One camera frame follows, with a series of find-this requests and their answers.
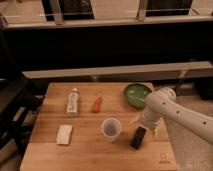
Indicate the clear plastic cup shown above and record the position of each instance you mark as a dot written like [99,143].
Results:
[111,129]

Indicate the orange carrot toy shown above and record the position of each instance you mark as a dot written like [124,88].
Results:
[97,105]

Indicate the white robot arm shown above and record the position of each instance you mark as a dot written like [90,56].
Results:
[162,103]

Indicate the green bowl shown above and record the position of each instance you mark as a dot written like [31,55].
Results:
[135,94]

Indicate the black eraser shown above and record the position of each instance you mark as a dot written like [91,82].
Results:
[138,137]

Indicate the white sponge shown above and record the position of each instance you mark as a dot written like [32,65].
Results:
[63,134]

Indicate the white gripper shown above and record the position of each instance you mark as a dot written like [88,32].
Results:
[149,119]

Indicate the dark side table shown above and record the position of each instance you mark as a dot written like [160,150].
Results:
[16,100]

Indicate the white tube bottle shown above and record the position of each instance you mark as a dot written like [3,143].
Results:
[73,101]

